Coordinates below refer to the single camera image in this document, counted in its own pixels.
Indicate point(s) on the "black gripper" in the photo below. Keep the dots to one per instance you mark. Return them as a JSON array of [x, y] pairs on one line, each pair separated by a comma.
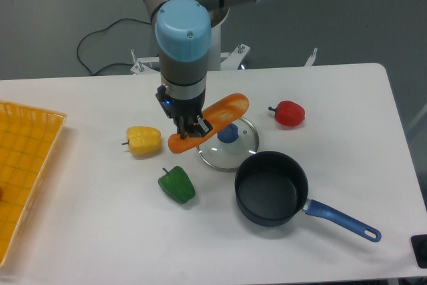
[[184, 112]]

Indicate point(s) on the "long orange toy bread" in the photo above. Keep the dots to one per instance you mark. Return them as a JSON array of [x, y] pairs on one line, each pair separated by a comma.
[[220, 115]]

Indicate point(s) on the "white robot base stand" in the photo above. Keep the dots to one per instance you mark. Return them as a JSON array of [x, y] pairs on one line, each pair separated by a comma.
[[217, 61]]

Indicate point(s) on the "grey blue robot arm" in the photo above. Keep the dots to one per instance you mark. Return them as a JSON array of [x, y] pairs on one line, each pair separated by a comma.
[[183, 31]]

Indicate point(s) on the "glass lid blue knob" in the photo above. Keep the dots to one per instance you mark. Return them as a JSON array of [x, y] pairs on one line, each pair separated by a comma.
[[227, 149]]

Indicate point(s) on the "yellow toy bell pepper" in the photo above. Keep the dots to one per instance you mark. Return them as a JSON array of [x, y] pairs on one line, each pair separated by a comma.
[[143, 140]]

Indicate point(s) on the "green toy bell pepper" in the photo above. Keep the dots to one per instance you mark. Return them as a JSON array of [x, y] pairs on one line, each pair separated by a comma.
[[176, 184]]

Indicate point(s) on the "red toy bell pepper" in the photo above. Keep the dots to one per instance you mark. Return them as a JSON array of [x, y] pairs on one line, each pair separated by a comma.
[[288, 113]]

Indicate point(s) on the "yellow plastic basket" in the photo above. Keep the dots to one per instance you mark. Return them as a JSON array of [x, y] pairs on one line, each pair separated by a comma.
[[28, 136]]

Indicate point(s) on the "black device at table edge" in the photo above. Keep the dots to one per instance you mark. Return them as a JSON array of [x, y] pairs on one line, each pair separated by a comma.
[[419, 246]]

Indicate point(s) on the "dark pot blue handle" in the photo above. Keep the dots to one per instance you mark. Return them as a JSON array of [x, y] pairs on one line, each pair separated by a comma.
[[271, 188]]

